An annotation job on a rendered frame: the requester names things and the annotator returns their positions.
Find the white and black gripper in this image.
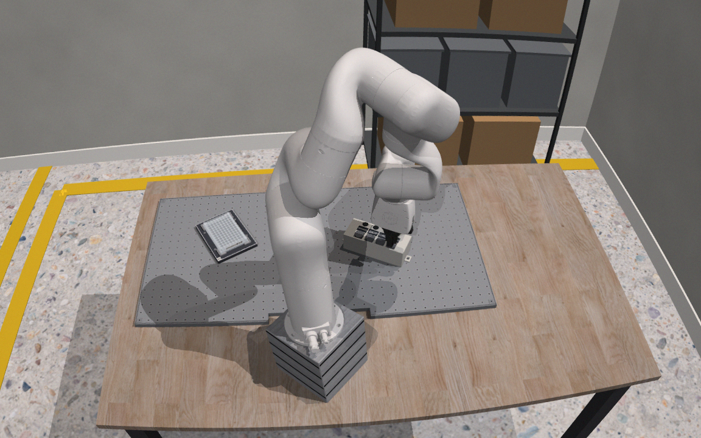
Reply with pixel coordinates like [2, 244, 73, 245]
[371, 195, 415, 248]

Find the black rectangular plate holder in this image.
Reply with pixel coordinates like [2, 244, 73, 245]
[196, 209, 257, 264]

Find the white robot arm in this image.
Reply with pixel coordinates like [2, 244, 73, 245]
[265, 47, 460, 353]

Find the cream operator panel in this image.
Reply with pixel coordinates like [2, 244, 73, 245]
[343, 218, 412, 267]

